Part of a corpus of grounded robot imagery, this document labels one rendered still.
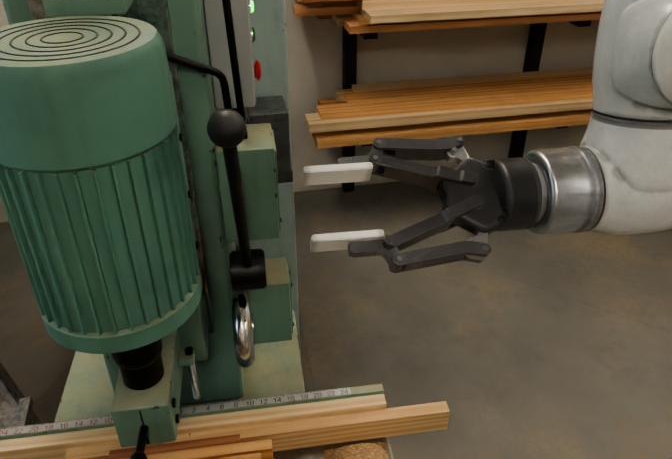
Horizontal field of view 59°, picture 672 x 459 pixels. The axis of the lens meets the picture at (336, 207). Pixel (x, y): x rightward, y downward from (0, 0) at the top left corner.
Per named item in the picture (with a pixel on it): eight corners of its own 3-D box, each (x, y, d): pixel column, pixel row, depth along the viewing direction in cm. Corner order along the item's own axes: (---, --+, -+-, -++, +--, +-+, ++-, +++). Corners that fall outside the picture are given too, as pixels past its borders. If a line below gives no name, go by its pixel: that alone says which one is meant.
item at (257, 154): (225, 243, 87) (215, 152, 80) (226, 211, 95) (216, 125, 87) (282, 238, 89) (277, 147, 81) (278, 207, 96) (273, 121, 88)
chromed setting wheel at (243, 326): (237, 386, 89) (230, 325, 82) (237, 329, 99) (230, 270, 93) (257, 384, 89) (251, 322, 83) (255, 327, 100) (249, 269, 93)
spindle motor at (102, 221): (25, 366, 61) (-89, 73, 45) (65, 264, 76) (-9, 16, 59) (199, 348, 63) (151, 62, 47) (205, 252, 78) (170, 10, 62)
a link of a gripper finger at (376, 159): (477, 185, 59) (479, 173, 60) (369, 157, 60) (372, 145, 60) (466, 202, 63) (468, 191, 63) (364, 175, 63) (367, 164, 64)
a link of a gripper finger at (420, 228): (467, 207, 63) (474, 218, 62) (376, 251, 60) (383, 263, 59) (478, 191, 59) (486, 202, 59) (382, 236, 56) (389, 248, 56)
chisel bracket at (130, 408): (122, 456, 76) (109, 412, 71) (137, 374, 87) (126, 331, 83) (181, 449, 77) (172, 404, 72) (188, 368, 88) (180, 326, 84)
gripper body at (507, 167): (525, 243, 63) (441, 250, 62) (506, 174, 67) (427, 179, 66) (554, 214, 57) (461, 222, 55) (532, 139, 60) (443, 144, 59)
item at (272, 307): (237, 346, 96) (230, 288, 89) (236, 317, 102) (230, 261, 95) (295, 340, 97) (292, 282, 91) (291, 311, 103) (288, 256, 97)
